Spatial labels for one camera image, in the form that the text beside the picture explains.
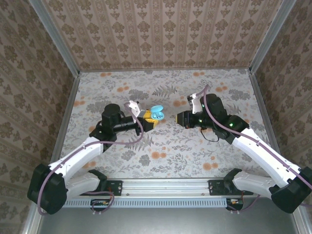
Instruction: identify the light blue earbud charging case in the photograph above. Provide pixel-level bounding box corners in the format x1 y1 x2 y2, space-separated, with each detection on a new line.
149 104 165 121

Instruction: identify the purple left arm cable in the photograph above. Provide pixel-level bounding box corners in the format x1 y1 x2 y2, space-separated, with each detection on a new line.
36 102 145 217

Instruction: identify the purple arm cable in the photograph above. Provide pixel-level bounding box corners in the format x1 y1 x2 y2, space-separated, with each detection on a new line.
196 84 312 215
36 102 145 217

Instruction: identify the aluminium frame bar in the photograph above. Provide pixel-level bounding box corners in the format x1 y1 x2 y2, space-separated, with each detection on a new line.
292 207 312 234
20 202 43 234

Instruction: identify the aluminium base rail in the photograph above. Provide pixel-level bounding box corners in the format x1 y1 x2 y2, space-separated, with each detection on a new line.
104 178 259 197

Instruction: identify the black controller board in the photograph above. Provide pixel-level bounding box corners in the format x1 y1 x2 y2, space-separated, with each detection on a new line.
90 198 110 212
226 197 244 212

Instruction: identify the white slotted cable tray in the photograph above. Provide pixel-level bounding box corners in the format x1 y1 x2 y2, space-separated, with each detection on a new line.
65 196 228 208

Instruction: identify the aluminium table side rail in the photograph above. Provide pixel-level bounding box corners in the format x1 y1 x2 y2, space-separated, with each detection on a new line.
50 73 80 164
248 69 275 147

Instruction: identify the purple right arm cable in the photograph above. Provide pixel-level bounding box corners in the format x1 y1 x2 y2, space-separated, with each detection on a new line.
196 84 312 215

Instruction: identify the thin black cable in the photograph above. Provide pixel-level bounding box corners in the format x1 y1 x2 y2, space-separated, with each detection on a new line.
200 130 220 142

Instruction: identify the grey metal plate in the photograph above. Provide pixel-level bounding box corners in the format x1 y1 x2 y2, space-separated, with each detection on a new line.
39 206 297 234

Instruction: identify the aluminium frame post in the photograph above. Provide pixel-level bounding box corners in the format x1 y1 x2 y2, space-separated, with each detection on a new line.
28 0 80 78
249 0 297 74

